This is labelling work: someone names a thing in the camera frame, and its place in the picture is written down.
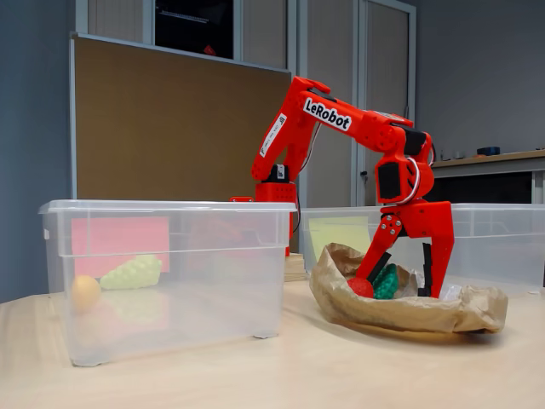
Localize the black power cable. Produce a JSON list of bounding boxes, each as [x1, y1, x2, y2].
[[290, 187, 301, 236]]

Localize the clear plastic bin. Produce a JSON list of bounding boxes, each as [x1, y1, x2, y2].
[[37, 199, 297, 367], [297, 203, 545, 295]]

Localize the light green toy grapes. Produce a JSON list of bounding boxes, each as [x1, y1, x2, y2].
[[100, 254, 164, 291]]

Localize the sideboard with wooden top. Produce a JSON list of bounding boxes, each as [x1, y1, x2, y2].
[[374, 148, 545, 206]]

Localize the yellow paper note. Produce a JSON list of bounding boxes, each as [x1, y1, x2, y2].
[[308, 216, 371, 259]]

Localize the dark green bumpy toy vegetable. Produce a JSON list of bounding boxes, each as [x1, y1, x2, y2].
[[372, 263, 399, 300]]

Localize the cork pin board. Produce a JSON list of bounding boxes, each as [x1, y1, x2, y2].
[[70, 32, 295, 201]]

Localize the crumpled brown paper bag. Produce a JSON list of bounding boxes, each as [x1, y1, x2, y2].
[[308, 242, 509, 334]]

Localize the red toy strawberry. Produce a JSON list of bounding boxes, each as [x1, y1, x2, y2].
[[347, 277, 375, 299]]

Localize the black device in cabinet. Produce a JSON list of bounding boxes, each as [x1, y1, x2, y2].
[[154, 0, 234, 60]]

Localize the pink paper note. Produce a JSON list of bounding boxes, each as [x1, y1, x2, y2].
[[71, 216, 172, 280]]

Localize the tall grey cabinet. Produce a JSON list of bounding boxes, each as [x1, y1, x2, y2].
[[75, 0, 417, 206]]

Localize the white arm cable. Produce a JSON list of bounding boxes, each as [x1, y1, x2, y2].
[[404, 156, 423, 201]]

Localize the yellow toy lemon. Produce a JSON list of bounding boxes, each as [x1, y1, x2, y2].
[[71, 275, 102, 314]]

